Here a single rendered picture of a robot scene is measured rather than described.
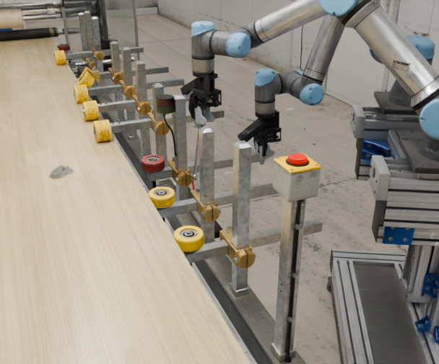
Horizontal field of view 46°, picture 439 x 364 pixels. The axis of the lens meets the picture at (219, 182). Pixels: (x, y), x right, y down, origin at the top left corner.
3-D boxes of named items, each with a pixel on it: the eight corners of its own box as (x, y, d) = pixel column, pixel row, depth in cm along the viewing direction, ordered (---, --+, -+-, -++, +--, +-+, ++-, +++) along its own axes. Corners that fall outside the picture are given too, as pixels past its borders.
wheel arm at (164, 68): (167, 71, 276) (167, 65, 275) (169, 72, 274) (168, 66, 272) (98, 78, 264) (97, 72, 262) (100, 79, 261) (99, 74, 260)
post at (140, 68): (149, 165, 235) (142, 59, 214) (151, 167, 232) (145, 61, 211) (142, 165, 234) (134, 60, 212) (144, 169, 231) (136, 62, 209)
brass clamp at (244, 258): (237, 240, 153) (237, 226, 150) (257, 266, 141) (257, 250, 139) (217, 245, 150) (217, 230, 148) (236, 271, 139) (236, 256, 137)
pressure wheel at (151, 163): (162, 180, 191) (160, 152, 185) (168, 189, 184) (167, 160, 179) (141, 184, 188) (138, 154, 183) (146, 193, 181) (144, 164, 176)
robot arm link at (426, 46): (411, 81, 185) (417, 42, 179) (386, 71, 197) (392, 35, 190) (437, 77, 189) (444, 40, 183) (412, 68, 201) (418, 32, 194)
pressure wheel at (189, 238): (182, 256, 148) (180, 221, 143) (208, 261, 146) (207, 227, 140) (170, 271, 141) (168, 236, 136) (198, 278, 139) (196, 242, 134)
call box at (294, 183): (300, 185, 112) (303, 152, 108) (318, 199, 106) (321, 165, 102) (271, 191, 109) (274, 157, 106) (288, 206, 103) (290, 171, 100)
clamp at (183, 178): (180, 170, 193) (180, 157, 191) (193, 185, 182) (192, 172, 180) (166, 172, 191) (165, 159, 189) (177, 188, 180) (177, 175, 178)
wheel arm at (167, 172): (256, 160, 200) (256, 149, 199) (260, 163, 198) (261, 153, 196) (147, 179, 186) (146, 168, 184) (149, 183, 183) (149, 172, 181)
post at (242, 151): (242, 290, 152) (245, 139, 130) (247, 297, 149) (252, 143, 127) (231, 293, 151) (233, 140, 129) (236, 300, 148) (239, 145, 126)
